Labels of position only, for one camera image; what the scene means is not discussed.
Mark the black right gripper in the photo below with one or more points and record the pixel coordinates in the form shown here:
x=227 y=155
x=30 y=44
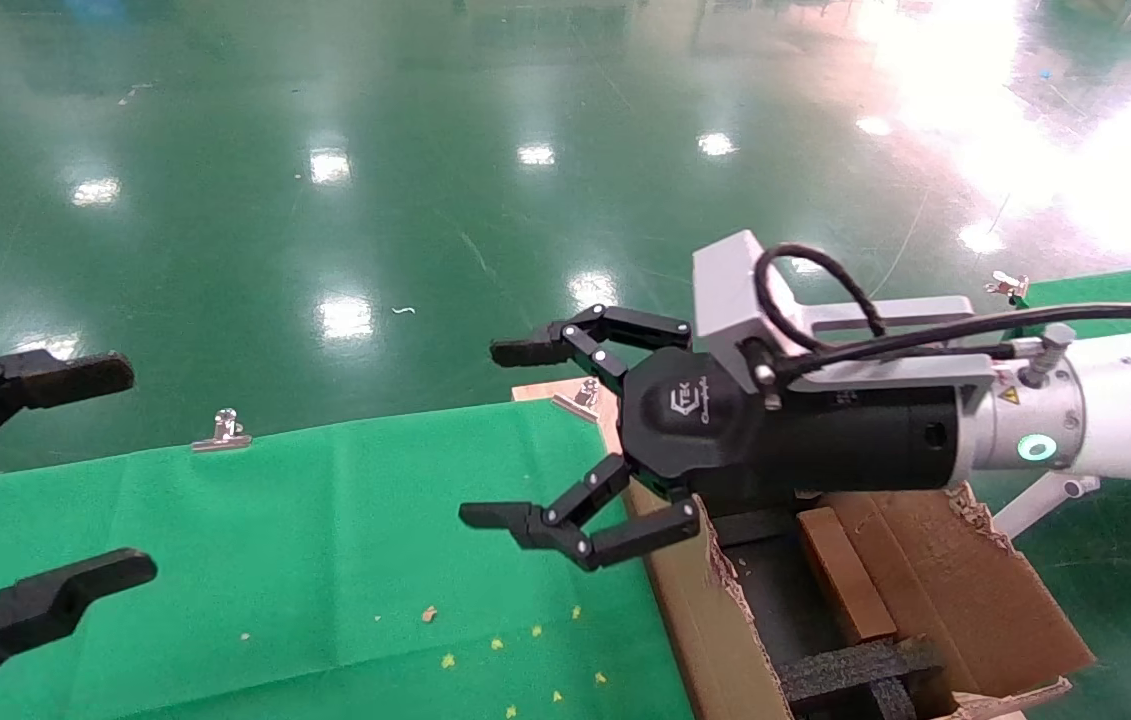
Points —
x=705 y=430

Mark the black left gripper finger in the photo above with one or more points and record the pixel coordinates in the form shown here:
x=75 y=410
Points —
x=45 y=600
x=55 y=380

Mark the small brown cardboard box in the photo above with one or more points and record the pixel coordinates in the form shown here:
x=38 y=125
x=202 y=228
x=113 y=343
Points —
x=845 y=580

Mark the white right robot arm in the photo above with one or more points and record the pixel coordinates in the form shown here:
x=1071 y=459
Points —
x=1125 y=420

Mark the large open cardboard carton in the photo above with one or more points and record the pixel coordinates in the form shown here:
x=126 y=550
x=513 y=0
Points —
x=985 y=600

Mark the silver binder clip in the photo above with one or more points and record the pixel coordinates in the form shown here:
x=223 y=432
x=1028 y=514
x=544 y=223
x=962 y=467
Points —
x=577 y=400
x=1008 y=287
x=222 y=440

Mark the green table cloth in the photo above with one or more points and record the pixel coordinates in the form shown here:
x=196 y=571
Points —
x=325 y=550
x=1125 y=285

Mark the black foam insert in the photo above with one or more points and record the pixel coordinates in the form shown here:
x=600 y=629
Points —
x=845 y=672

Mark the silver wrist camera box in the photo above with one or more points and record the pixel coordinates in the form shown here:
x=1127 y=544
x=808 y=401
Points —
x=725 y=290

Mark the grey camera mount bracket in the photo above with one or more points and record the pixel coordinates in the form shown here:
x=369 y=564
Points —
x=905 y=372

